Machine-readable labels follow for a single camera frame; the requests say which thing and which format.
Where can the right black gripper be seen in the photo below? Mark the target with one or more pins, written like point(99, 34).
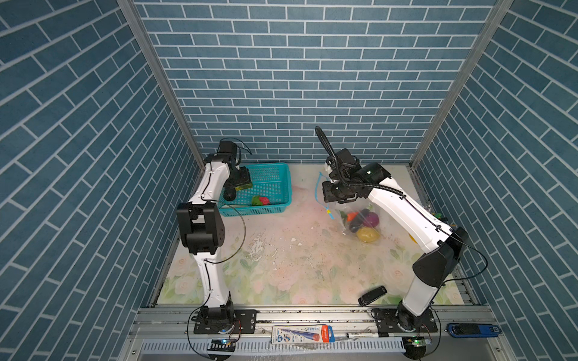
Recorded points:
point(327, 195)

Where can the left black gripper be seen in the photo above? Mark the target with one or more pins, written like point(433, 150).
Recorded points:
point(242, 178)

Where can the dark toy avocado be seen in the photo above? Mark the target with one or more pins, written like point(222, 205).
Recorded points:
point(229, 194)

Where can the teal plastic basket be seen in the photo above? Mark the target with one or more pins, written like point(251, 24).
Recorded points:
point(271, 181)

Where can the clear zip top bag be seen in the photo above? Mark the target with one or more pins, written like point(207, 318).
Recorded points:
point(358, 219)

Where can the purple toy onion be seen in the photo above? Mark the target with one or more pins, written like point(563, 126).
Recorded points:
point(371, 220)

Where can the yellow toy lemon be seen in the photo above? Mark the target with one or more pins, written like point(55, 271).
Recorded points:
point(367, 235)

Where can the orange toy carrot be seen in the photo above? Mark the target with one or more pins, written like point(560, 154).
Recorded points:
point(351, 216)

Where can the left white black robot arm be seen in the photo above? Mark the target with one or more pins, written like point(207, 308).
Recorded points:
point(202, 232)

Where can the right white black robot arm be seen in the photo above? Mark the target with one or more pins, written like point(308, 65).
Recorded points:
point(441, 245)

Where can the black remote control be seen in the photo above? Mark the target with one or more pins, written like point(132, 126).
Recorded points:
point(371, 296)

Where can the red white blue package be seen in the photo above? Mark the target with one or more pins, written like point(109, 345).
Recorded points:
point(307, 334)

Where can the blue black handheld tool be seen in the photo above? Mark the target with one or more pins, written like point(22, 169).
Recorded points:
point(473, 330)

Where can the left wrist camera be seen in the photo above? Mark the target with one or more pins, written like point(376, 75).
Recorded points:
point(228, 149)

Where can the aluminium mounting rail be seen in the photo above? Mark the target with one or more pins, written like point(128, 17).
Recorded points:
point(168, 332)

